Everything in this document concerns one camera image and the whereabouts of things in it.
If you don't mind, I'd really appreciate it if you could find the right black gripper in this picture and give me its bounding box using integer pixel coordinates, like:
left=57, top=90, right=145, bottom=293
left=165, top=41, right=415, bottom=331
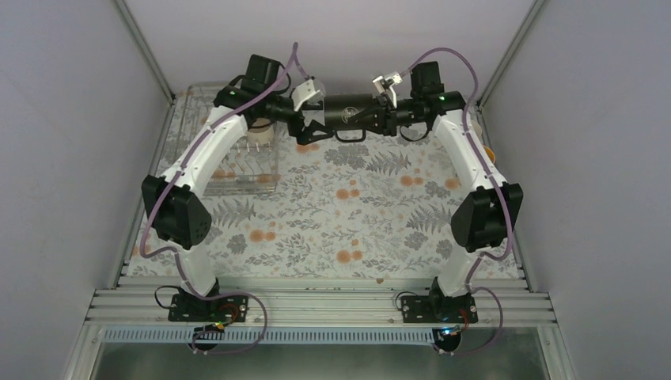
left=348, top=94, right=425, bottom=137

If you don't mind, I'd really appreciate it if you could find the black mug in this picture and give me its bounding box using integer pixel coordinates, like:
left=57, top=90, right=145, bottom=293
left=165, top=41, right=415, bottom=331
left=323, top=93, right=377, bottom=143

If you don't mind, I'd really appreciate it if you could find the yellow mug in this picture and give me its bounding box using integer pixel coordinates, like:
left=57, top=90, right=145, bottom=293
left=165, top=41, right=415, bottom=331
left=483, top=146, right=496, bottom=164

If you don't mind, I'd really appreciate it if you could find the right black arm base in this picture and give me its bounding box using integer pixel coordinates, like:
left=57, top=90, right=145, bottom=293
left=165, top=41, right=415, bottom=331
left=395, top=287, right=479, bottom=325

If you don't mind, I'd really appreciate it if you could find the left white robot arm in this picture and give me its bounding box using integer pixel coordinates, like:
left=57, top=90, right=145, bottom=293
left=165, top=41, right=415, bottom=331
left=139, top=50, right=333, bottom=321

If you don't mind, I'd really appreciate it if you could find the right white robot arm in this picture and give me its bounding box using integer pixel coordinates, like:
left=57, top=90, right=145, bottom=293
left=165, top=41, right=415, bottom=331
left=373, top=62, right=523, bottom=322

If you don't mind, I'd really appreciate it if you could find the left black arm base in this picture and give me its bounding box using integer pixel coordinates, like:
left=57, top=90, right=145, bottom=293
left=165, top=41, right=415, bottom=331
left=168, top=289, right=248, bottom=325

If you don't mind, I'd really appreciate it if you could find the beige cream mug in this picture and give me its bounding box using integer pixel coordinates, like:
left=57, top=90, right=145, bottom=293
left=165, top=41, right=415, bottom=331
left=247, top=119, right=275, bottom=146

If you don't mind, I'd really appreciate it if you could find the floral table mat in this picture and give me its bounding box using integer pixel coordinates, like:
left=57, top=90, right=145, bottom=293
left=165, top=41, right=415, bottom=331
left=200, top=126, right=467, bottom=279

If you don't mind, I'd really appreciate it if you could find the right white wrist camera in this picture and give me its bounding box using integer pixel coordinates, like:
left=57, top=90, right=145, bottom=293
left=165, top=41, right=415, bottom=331
left=372, top=72, right=403, bottom=108

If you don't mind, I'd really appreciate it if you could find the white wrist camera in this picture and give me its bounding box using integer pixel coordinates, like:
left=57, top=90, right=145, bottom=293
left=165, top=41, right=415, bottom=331
left=372, top=72, right=403, bottom=108
left=290, top=78, right=326, bottom=112

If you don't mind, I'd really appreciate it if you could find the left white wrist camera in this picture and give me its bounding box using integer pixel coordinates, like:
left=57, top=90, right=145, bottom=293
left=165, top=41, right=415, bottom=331
left=290, top=78, right=326, bottom=112

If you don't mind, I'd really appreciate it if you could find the wire dish rack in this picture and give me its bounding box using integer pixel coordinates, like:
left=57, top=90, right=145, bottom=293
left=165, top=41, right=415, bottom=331
left=160, top=82, right=282, bottom=196

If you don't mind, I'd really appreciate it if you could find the aluminium rail frame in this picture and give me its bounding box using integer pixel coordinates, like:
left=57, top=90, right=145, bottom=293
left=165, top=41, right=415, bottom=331
left=66, top=275, right=574, bottom=379

